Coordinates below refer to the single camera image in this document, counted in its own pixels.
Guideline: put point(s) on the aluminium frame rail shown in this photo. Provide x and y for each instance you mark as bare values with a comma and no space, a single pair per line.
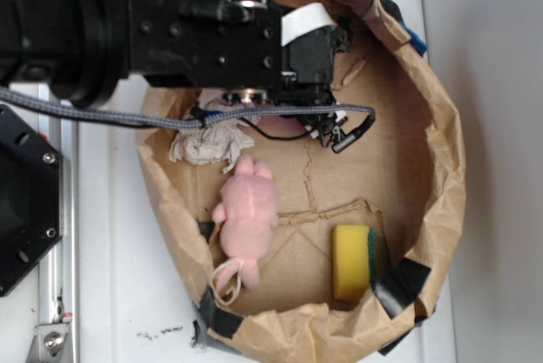
57,283

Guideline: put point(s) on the white tape strip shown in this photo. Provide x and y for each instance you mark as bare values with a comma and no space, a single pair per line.
303,20

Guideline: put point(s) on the brown paper bag container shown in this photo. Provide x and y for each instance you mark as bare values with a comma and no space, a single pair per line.
405,178

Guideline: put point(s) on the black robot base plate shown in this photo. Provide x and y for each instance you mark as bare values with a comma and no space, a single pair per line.
30,199

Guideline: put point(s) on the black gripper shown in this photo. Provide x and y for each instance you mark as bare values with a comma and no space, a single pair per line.
234,45

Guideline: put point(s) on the crumpled white paper towel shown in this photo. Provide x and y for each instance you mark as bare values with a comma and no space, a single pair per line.
222,141

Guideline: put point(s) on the yellow green sponge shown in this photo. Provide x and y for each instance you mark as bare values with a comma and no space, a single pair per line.
354,261

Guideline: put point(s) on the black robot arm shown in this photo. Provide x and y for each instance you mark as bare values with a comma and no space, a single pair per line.
83,48

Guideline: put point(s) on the pink plush pig toy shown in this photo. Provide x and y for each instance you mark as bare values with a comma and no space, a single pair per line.
248,215

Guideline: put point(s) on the metal corner bracket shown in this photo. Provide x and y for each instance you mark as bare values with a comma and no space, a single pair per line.
52,343

